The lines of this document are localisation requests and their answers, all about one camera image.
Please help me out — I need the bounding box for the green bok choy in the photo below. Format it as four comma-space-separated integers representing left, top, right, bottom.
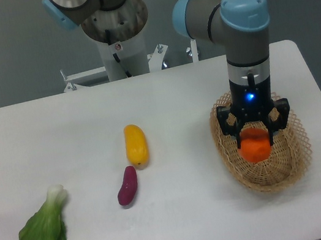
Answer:
18, 184, 68, 240

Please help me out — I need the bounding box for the yellow mango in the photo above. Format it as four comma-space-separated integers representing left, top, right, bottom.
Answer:
123, 124, 149, 168

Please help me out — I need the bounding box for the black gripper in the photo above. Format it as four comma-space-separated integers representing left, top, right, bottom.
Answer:
216, 77, 290, 149

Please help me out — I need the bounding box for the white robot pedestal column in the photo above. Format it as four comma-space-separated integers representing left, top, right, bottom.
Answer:
81, 0, 150, 81

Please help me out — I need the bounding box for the woven wicker basket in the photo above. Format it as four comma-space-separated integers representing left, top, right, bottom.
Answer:
210, 92, 312, 192

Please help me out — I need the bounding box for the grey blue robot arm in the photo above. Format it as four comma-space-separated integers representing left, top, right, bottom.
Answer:
42, 0, 290, 144

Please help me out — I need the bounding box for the orange fruit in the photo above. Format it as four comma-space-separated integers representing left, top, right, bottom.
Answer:
238, 127, 271, 163

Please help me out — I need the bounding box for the purple sweet potato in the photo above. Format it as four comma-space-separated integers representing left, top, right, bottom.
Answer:
117, 166, 138, 206

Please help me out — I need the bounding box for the white metal base frame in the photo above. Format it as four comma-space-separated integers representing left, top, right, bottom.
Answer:
60, 39, 201, 93

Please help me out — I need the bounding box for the black cable on pedestal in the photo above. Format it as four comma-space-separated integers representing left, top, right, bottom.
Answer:
104, 26, 133, 81

